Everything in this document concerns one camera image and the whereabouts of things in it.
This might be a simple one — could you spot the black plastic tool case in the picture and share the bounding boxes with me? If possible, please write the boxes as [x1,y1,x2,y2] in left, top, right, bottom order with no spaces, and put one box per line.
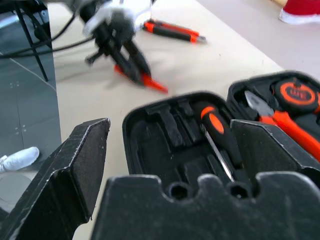
[121,70,320,187]

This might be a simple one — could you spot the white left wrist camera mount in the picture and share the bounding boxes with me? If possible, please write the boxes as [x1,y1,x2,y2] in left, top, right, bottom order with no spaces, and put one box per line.
[81,4,141,36]

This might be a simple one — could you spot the orange hand tool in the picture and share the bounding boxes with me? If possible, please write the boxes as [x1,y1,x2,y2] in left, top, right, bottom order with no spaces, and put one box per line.
[114,64,169,95]

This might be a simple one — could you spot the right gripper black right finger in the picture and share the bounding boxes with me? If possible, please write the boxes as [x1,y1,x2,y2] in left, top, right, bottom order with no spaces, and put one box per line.
[229,119,320,188]

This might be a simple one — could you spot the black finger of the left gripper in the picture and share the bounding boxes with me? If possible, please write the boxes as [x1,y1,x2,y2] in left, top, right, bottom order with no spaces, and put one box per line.
[109,48,145,85]
[123,39,153,76]

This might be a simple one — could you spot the orange black tape measure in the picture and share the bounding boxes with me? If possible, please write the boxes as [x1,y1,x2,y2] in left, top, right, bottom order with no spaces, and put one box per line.
[271,77,320,115]

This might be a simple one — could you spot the black metal frame legs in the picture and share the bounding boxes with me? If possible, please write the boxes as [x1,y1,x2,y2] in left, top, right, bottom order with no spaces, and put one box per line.
[11,0,53,83]

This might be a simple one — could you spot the white sneaker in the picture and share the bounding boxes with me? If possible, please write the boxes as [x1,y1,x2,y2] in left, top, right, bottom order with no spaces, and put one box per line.
[0,146,40,174]

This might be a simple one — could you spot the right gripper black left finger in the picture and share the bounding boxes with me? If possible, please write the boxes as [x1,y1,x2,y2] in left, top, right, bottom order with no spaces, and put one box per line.
[0,118,111,240]

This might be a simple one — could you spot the orange black utility knife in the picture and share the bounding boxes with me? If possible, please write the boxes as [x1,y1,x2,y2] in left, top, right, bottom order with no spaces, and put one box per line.
[143,19,208,45]

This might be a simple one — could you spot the orange handled pliers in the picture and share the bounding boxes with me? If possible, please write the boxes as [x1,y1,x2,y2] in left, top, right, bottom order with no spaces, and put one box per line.
[243,89,320,162]

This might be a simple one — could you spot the red white plastic device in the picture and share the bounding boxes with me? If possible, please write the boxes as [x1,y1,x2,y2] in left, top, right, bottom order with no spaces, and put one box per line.
[278,0,320,25]

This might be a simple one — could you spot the orange black screwdriver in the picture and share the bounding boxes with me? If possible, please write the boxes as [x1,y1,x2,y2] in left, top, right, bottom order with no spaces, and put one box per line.
[199,104,244,182]

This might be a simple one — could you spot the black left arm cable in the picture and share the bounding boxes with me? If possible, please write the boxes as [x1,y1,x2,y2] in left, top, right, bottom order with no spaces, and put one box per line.
[0,12,106,65]

